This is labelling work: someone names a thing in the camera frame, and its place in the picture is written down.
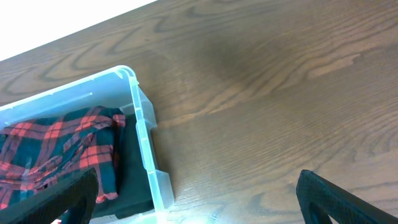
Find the red navy plaid shirt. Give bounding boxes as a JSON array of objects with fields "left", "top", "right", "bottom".
[{"left": 1, "top": 106, "right": 126, "bottom": 209}]

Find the clear plastic storage bin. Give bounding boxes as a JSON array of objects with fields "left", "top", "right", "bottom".
[{"left": 1, "top": 65, "right": 174, "bottom": 223}]

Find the black garment with tape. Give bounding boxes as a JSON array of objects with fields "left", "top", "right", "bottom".
[{"left": 92, "top": 114, "right": 154, "bottom": 219}]

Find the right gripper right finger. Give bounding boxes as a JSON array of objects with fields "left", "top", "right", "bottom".
[{"left": 296, "top": 170, "right": 397, "bottom": 224}]

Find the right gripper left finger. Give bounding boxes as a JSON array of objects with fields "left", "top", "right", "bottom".
[{"left": 1, "top": 168, "right": 99, "bottom": 224}]

